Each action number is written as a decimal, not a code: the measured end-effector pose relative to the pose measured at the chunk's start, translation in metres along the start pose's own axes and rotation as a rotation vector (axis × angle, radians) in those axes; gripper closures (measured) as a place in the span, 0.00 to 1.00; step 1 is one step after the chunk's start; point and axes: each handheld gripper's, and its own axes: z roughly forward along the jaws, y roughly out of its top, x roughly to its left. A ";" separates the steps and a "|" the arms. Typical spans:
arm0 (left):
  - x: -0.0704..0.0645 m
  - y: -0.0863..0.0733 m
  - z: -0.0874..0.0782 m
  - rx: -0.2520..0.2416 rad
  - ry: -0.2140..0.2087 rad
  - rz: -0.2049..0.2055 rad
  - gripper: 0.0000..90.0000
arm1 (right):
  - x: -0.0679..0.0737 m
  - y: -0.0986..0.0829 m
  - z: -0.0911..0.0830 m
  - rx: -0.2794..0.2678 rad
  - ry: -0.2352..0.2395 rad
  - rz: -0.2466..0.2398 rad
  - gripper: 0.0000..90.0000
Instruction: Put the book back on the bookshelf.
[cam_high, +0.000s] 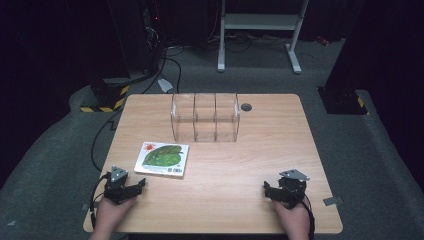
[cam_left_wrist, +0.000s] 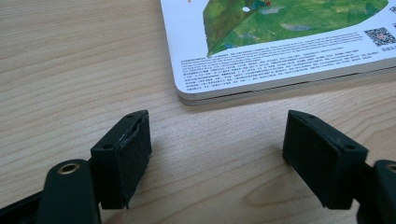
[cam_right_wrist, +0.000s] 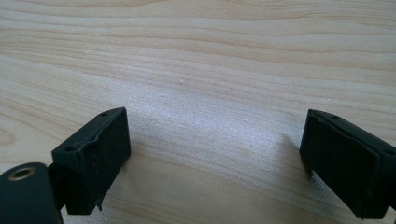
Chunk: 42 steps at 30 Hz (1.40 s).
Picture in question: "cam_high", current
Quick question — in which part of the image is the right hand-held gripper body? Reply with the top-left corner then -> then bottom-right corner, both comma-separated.
277,168 -> 311,210

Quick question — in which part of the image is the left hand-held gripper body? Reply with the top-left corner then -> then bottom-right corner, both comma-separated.
103,165 -> 135,205

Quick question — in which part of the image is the white board book green leaf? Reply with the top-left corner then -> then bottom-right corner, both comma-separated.
133,141 -> 190,178

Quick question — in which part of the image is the clear acrylic divided organizer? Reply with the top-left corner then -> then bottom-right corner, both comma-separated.
170,92 -> 241,144

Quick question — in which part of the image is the person's left hand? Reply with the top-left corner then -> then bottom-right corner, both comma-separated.
88,195 -> 138,240

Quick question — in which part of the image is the person's right hand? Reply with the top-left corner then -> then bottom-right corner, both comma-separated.
272,200 -> 311,240

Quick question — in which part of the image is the black yellow striped base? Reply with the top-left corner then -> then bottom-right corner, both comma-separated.
317,86 -> 371,117
79,77 -> 131,114

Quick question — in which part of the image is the white power adapter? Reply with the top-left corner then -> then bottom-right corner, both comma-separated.
156,77 -> 174,94

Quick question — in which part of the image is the dark computer tower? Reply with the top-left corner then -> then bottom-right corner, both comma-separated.
109,0 -> 165,77

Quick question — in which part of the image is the small red object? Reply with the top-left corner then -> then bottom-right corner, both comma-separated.
315,34 -> 332,47

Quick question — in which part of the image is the white metal stand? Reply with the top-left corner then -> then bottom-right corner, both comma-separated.
216,0 -> 311,75

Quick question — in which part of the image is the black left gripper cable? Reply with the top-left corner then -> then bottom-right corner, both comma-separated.
88,172 -> 112,230

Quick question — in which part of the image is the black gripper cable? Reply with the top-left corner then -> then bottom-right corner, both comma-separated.
300,195 -> 316,240
88,172 -> 112,230

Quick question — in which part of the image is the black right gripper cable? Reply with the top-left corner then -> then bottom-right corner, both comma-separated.
300,195 -> 316,240

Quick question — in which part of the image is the long black cable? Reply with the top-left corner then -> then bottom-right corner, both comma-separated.
90,109 -> 125,173

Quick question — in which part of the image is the black floor cable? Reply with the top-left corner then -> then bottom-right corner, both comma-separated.
141,49 -> 183,95

